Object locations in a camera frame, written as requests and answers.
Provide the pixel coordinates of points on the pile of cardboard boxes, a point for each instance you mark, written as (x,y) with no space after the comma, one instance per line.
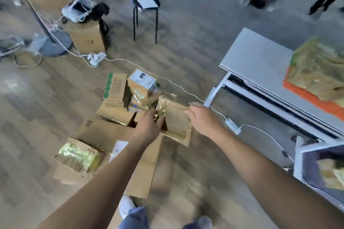
(115,86)

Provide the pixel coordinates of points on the person's white left shoe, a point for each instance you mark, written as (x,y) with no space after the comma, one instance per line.
(126,206)

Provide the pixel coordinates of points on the white power strip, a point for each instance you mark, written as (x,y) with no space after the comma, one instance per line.
(96,58)
(233,126)

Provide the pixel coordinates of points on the person's right forearm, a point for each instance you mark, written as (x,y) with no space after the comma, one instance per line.
(282,183)

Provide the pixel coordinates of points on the white plastic bag with device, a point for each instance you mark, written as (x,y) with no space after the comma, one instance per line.
(72,12)

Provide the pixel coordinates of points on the person's white shoe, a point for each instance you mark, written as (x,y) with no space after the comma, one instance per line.
(126,206)
(205,223)

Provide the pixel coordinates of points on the black floor fan stand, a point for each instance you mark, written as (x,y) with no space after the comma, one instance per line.
(56,45)

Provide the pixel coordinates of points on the person's left hand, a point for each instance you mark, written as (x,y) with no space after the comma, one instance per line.
(147,129)

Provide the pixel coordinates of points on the person's white right shoe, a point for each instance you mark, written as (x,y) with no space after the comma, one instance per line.
(205,223)

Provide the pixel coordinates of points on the person's left leg blue jeans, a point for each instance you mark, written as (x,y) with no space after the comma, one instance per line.
(134,219)

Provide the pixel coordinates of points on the large taped carton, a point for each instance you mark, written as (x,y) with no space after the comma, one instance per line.
(317,84)

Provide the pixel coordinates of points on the person's left forearm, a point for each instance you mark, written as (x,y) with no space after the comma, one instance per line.
(94,191)

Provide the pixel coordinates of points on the person's right hand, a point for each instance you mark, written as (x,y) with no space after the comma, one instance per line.
(205,121)

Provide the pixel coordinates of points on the white paper sheet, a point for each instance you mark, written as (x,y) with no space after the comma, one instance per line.
(146,1)

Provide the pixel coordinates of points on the black round stool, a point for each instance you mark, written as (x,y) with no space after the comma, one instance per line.
(134,6)

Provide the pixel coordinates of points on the white table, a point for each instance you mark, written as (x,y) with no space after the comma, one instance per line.
(255,59)

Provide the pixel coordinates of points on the white sneaker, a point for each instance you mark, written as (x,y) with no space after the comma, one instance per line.
(10,46)

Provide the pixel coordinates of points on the orange perforated plastic mat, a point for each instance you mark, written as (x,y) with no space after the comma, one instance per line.
(322,105)

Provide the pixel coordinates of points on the plain square cardboard box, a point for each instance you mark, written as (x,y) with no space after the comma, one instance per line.
(86,37)

